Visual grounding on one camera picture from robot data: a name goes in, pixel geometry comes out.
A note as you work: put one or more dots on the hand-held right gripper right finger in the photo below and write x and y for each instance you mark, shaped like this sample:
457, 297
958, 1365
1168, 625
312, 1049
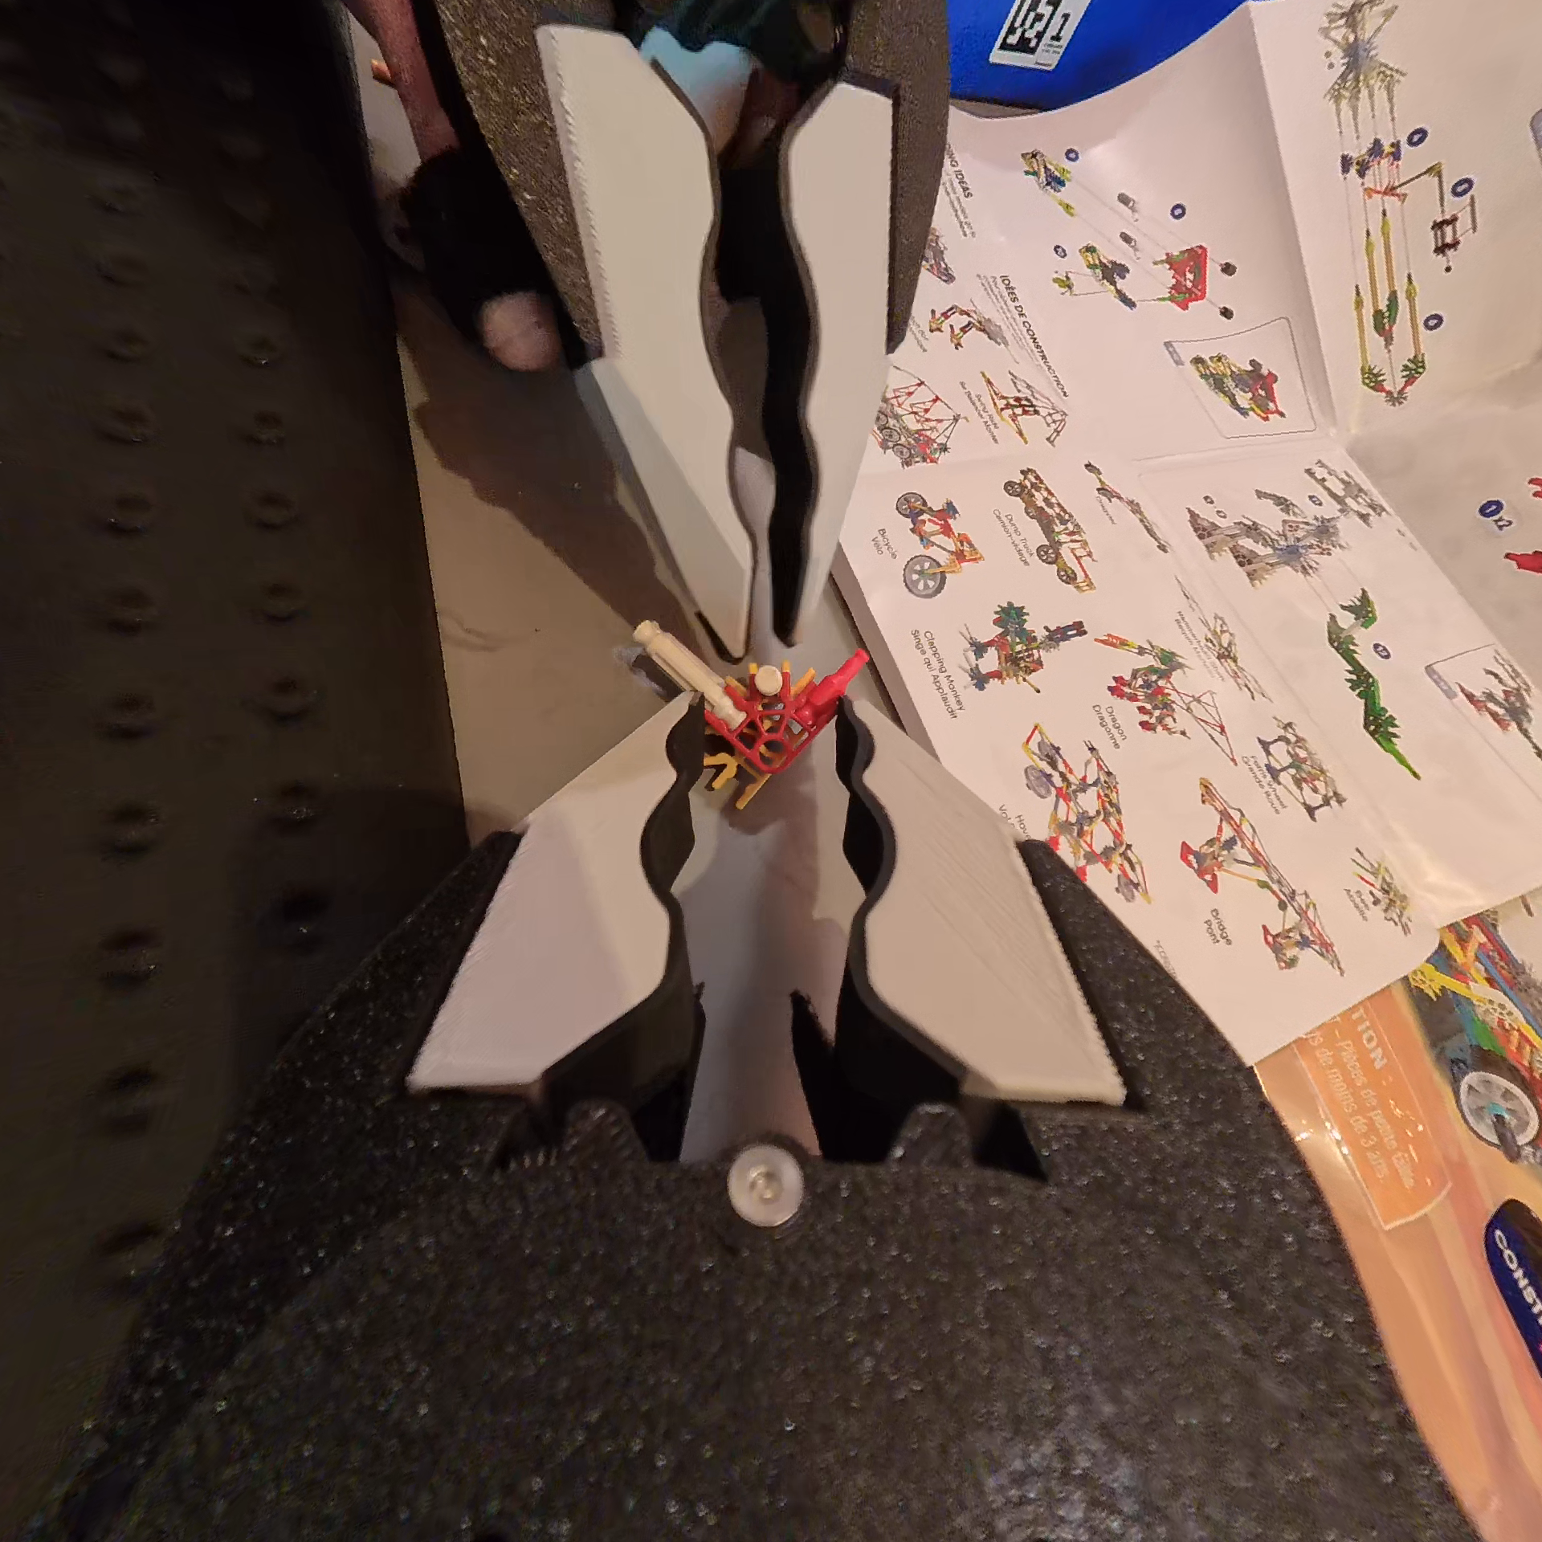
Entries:
975, 952

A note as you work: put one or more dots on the person's left hand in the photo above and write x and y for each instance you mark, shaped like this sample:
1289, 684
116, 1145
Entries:
518, 331

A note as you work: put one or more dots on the white printed instruction sheet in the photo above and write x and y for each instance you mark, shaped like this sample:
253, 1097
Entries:
1144, 664

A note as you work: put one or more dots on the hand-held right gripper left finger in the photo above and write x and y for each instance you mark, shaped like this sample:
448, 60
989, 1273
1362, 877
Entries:
554, 952

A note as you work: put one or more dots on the short red plastic rod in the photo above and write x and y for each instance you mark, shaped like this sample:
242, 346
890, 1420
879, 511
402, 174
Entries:
839, 678

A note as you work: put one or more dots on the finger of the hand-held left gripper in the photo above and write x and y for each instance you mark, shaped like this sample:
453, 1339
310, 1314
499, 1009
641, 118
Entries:
850, 241
639, 241

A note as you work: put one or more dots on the blue container with printed tag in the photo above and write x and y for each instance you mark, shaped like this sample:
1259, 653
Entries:
1144, 49

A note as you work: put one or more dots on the orange and red toy bag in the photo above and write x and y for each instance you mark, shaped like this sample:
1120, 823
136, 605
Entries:
1360, 1145

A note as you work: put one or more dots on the red yellow K'nex assembly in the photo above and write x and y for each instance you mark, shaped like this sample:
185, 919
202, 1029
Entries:
729, 772

